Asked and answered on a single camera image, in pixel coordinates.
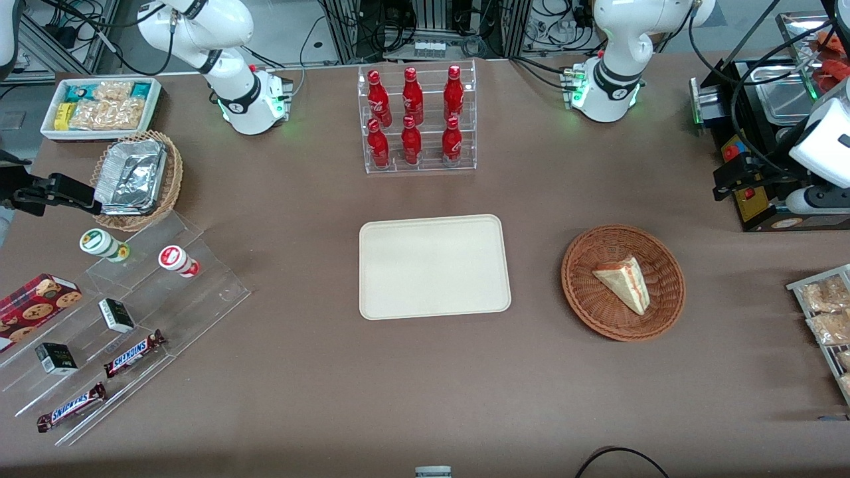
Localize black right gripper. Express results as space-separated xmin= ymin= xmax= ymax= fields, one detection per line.
xmin=0 ymin=150 xmax=102 ymax=215

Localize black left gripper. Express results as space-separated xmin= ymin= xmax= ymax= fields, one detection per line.
xmin=713 ymin=145 xmax=807 ymax=202

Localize light tan wicker basket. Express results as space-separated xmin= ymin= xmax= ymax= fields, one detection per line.
xmin=90 ymin=130 xmax=184 ymax=232

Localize brown round wicker basket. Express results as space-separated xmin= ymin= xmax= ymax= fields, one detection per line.
xmin=561 ymin=224 xmax=686 ymax=343

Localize triangular wrapped sandwich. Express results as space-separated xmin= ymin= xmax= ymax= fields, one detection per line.
xmin=592 ymin=256 xmax=651 ymax=316

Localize beige plastic serving tray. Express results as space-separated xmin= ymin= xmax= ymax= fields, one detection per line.
xmin=359 ymin=214 xmax=512 ymax=321

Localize black food warmer machine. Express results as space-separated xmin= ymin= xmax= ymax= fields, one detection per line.
xmin=691 ymin=56 xmax=850 ymax=233

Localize green lid yogurt cup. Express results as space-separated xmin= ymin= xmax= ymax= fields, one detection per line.
xmin=79 ymin=228 xmax=131 ymax=264

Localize white rectangular snack bin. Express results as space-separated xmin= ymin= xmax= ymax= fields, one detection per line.
xmin=40 ymin=77 xmax=163 ymax=141

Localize stack of foil containers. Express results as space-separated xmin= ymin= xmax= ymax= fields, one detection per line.
xmin=93 ymin=138 xmax=168 ymax=216

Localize empty steel pan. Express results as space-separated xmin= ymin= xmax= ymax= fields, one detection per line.
xmin=750 ymin=65 xmax=819 ymax=128

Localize clear bag of crackers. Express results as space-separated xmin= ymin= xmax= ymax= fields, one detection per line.
xmin=68 ymin=98 xmax=145 ymax=131
xmin=93 ymin=81 xmax=133 ymax=102

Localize red plaid cookie box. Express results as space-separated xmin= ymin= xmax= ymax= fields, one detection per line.
xmin=0 ymin=274 xmax=84 ymax=353

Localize small black carton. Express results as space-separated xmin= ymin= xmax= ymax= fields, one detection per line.
xmin=98 ymin=298 xmax=136 ymax=334
xmin=35 ymin=343 xmax=79 ymax=376

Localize red lid yogurt cup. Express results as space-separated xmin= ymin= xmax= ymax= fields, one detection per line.
xmin=158 ymin=245 xmax=201 ymax=278

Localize red food pieces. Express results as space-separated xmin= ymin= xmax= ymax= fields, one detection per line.
xmin=815 ymin=30 xmax=850 ymax=95

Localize clear bag of pastry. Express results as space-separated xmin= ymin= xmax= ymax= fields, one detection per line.
xmin=807 ymin=311 xmax=850 ymax=347
xmin=799 ymin=276 xmax=850 ymax=314

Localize steel pan with red food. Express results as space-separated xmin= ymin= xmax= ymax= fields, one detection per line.
xmin=776 ymin=12 xmax=850 ymax=100

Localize clear acrylic tiered stand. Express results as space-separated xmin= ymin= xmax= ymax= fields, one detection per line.
xmin=0 ymin=211 xmax=252 ymax=447

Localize Snickers chocolate bar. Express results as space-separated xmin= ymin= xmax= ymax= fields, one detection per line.
xmin=103 ymin=329 xmax=167 ymax=379
xmin=37 ymin=382 xmax=108 ymax=434

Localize red cola bottle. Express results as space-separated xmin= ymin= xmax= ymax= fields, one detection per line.
xmin=367 ymin=69 xmax=392 ymax=127
xmin=401 ymin=115 xmax=423 ymax=165
xmin=402 ymin=66 xmax=424 ymax=125
xmin=444 ymin=64 xmax=465 ymax=123
xmin=367 ymin=118 xmax=390 ymax=168
xmin=442 ymin=116 xmax=464 ymax=164

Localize clear acrylic bottle rack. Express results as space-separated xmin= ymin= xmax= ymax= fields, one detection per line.
xmin=357 ymin=60 xmax=477 ymax=175

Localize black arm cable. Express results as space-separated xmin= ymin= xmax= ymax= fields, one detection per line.
xmin=688 ymin=0 xmax=850 ymax=175

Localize steel wire tray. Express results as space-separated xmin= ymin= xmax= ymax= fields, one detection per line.
xmin=786 ymin=264 xmax=850 ymax=407

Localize aluminium profile frame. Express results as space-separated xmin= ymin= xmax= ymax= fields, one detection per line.
xmin=317 ymin=0 xmax=540 ymax=64

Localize black cable loop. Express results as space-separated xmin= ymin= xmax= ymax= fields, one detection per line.
xmin=574 ymin=446 xmax=671 ymax=478

